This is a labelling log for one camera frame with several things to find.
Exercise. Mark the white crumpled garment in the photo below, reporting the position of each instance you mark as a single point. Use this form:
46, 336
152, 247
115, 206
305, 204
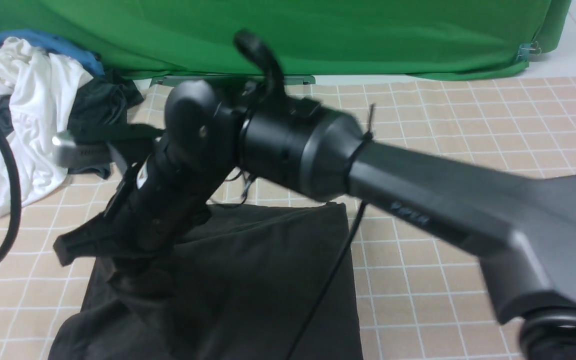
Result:
42, 88

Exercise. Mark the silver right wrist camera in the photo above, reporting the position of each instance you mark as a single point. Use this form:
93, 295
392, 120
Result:
122, 144

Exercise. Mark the dark teal crumpled garment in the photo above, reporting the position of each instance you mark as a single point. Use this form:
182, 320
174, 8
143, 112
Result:
103, 101

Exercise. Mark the dark gray long-sleeve top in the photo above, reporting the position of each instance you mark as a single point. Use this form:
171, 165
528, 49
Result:
236, 288

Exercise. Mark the blue crumpled garment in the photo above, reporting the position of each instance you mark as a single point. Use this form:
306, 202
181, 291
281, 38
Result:
54, 44

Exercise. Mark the blue binder clip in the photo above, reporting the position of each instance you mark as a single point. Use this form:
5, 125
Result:
528, 50

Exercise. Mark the green metal stand base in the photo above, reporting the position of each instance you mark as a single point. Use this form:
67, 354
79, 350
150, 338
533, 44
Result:
175, 80

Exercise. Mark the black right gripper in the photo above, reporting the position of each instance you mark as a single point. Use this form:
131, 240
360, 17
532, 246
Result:
163, 194

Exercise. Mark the green backdrop cloth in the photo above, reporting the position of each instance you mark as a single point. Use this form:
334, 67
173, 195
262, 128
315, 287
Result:
445, 40

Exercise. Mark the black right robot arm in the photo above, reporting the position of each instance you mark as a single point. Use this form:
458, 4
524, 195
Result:
522, 230

